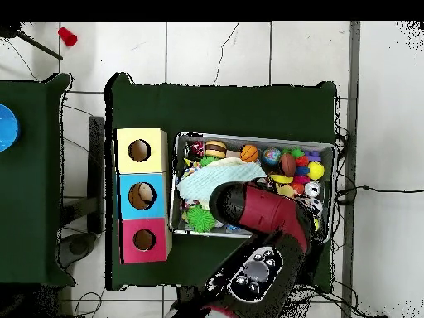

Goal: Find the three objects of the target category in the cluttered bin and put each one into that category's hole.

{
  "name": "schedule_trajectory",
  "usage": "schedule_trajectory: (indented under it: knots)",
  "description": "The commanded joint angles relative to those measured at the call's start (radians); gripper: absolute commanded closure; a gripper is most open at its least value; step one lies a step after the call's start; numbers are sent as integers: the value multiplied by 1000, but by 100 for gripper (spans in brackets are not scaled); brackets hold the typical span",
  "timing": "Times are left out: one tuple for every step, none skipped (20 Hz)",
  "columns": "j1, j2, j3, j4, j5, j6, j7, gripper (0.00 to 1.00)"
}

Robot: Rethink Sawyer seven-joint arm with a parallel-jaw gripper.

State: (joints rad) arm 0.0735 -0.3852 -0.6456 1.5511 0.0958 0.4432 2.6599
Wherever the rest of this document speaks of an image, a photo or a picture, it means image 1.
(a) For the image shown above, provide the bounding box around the mint green waffle cloth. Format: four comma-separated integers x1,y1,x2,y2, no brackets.
176,161,267,210

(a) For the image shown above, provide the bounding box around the metal mesh bin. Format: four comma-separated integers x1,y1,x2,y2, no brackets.
167,132,338,245

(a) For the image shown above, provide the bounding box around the toy hamburger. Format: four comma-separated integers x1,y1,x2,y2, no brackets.
204,140,228,159

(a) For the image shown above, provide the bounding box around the orange toy basketball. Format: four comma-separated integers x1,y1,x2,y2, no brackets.
238,143,260,164

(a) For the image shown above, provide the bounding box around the green spiky ball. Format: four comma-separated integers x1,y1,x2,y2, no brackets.
185,204,216,234

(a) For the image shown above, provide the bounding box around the globe print ball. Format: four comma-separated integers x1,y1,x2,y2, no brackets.
262,147,282,166

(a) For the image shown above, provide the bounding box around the yellow toy banana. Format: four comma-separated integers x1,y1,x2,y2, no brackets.
268,174,294,186

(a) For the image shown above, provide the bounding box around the brown toy football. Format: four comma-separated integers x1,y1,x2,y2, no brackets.
278,152,298,178

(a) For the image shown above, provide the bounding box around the yellow smiley ball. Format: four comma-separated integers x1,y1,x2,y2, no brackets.
306,161,325,181

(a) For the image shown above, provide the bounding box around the grey round base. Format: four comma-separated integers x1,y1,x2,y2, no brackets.
57,231,98,270

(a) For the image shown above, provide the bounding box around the dark green side tablecloth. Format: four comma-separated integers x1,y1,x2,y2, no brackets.
0,72,76,287

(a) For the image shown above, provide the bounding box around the red plastic cup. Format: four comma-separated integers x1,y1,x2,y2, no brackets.
57,26,79,47

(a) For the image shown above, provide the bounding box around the blue bowl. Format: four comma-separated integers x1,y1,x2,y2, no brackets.
0,104,21,153

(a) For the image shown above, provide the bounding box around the black tripod leg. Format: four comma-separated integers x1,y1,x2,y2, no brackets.
0,22,64,61

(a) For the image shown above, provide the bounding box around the black furniture frame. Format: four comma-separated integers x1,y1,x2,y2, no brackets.
59,115,106,233

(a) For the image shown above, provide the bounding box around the black cable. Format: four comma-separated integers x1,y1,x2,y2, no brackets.
335,185,424,204

